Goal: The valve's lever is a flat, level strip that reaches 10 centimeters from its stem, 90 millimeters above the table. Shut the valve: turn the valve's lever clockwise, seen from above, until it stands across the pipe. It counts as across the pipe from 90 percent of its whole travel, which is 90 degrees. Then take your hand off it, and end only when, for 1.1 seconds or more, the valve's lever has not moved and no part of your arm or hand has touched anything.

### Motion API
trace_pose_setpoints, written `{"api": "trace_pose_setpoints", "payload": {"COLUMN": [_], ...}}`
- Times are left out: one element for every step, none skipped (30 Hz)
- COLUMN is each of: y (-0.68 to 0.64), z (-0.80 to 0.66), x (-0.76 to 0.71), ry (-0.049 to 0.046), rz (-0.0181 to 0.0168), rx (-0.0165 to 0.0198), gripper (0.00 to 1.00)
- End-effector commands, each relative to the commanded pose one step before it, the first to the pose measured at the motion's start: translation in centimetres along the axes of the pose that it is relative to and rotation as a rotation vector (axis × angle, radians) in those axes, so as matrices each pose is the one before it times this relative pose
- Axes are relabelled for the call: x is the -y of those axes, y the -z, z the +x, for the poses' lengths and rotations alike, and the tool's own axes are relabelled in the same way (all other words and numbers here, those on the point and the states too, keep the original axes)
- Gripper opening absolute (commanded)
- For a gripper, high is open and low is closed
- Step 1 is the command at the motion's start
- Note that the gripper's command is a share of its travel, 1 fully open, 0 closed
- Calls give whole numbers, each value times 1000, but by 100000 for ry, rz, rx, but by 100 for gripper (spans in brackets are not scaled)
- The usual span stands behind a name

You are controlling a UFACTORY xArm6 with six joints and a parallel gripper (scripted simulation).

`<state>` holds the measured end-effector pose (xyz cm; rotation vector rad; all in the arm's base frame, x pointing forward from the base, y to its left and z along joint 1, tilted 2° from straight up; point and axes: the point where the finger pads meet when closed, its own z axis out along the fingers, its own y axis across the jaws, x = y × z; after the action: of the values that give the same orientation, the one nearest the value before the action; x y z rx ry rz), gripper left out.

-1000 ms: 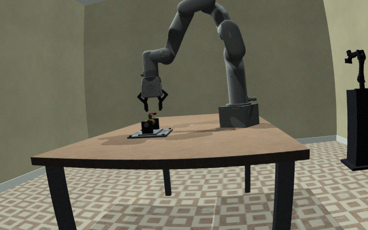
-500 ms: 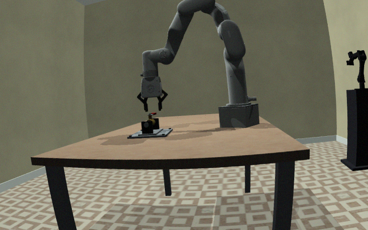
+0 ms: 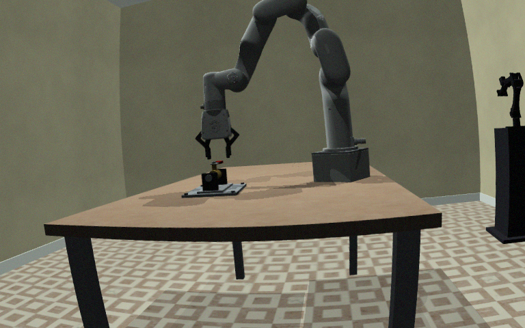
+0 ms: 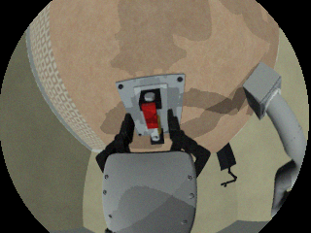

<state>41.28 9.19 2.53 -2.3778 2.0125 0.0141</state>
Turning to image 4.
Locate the pipe valve with red-tipped lever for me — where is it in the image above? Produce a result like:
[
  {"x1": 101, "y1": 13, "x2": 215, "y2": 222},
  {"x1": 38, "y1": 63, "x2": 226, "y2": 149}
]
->
[{"x1": 133, "y1": 83, "x2": 168, "y2": 145}]

